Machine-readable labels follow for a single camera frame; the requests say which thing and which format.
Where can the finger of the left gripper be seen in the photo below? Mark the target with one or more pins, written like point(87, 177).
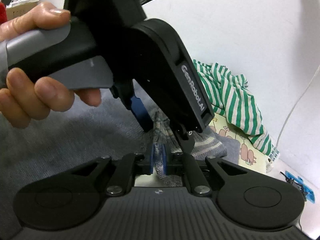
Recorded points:
point(141, 114)
point(185, 139)

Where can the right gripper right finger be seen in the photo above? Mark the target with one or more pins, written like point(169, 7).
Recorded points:
point(185, 166)

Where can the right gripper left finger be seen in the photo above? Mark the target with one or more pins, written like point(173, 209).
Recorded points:
point(127, 168)

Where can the grey knit sweater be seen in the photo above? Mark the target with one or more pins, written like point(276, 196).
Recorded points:
point(65, 140)

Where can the yellow baby blanket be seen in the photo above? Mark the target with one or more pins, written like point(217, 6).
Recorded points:
point(239, 149)

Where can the green white striped garment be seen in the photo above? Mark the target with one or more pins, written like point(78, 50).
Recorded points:
point(230, 97)

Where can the blue plastic object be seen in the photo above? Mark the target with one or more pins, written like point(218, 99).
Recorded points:
point(298, 182)

